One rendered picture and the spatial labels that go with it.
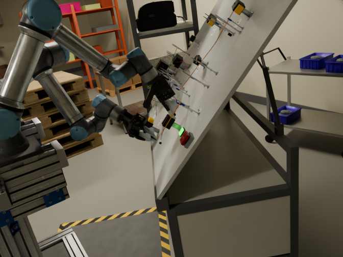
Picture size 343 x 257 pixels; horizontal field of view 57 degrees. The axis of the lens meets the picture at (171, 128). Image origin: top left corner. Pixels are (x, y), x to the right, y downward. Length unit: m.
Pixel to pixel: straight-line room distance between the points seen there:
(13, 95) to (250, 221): 1.13
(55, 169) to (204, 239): 0.75
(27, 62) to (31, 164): 0.45
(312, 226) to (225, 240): 1.11
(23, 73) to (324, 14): 3.44
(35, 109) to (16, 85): 2.68
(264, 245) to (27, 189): 1.12
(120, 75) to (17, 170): 0.58
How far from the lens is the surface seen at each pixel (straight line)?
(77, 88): 4.01
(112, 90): 6.55
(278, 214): 1.58
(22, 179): 1.47
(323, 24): 4.11
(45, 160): 1.46
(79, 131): 1.49
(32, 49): 1.25
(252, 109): 1.87
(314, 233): 2.52
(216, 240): 1.57
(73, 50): 1.44
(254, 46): 1.29
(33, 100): 3.90
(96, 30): 7.66
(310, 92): 4.37
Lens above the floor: 1.64
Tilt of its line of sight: 22 degrees down
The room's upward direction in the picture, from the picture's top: 9 degrees counter-clockwise
